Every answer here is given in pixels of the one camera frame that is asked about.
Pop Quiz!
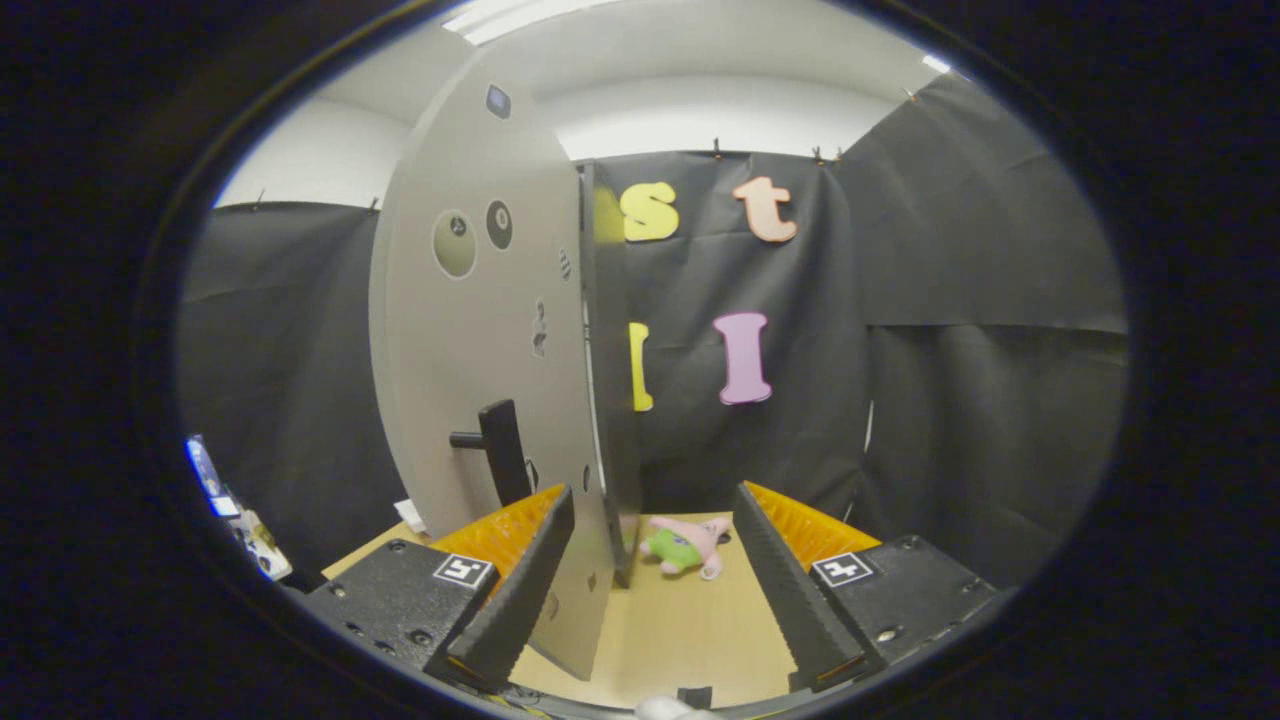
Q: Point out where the long ceiling light panel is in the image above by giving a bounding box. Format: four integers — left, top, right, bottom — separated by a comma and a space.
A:
440, 0, 621, 46

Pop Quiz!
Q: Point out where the black backdrop cloth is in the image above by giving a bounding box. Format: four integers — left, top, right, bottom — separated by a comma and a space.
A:
178, 70, 1131, 591

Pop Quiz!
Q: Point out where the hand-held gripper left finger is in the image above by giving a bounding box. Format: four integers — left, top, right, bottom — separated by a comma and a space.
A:
300, 483, 578, 693

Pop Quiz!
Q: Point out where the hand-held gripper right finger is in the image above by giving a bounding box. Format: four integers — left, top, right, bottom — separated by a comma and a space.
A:
732, 480, 1001, 694

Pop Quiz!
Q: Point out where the dark grey shoe cabinet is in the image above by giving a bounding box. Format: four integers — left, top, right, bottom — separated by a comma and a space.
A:
578, 160, 646, 589

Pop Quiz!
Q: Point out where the pink and green plush toy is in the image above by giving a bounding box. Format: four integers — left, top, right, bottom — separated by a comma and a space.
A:
640, 515, 733, 581

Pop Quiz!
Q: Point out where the white shoe cabinet door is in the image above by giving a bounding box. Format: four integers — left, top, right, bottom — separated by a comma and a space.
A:
368, 50, 616, 683

